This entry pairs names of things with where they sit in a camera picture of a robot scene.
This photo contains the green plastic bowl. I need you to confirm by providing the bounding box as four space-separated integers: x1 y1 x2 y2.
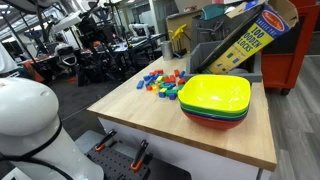
178 99 251 118

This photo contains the teal item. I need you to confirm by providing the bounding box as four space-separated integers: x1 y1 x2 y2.
200 3 227 21

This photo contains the metal cup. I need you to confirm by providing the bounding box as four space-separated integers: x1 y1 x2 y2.
160 40 175 61

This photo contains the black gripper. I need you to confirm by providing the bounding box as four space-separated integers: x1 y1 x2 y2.
79 14 102 42

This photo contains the office chair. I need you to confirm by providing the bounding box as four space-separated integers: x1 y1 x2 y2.
56 45 78 68

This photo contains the yellow spring clamp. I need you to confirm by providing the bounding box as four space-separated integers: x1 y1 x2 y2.
170 23 188 42

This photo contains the robot mounting platform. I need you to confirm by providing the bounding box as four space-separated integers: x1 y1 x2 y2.
73 129 193 180

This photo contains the blue plastic bowl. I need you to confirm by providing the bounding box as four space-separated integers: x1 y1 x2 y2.
180 105 250 122

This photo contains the black perforated plate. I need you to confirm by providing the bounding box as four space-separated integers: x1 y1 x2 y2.
85 143 152 180

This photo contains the red tool cart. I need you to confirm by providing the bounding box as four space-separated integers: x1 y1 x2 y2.
260 0 320 97

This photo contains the orange fabric item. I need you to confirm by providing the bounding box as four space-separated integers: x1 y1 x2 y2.
22 60 46 83

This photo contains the blue black clamp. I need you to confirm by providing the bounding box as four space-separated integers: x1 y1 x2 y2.
172 48 188 60

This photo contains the seated person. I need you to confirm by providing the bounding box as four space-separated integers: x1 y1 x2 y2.
54 34 69 56

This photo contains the grey plastic bin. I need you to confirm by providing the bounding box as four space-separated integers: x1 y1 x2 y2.
184 40 263 83

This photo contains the wooden blocks cardboard box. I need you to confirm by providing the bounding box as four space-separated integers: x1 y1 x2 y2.
196 0 300 75

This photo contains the grey fabric storage bin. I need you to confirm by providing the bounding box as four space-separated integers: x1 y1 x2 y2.
190 12 246 51

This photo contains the yellow plastic bowl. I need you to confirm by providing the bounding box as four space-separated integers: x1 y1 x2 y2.
177 74 252 113

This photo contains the red rectangular block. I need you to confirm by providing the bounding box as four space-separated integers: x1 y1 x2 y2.
163 75 177 84

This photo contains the tan wooden box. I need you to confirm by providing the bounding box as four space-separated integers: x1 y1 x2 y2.
165 10 203 54

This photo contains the red plastic bowl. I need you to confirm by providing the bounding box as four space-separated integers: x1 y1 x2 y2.
182 109 248 131

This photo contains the black orange bar clamp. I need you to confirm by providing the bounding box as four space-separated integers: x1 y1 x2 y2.
130 139 150 172
94 129 118 153

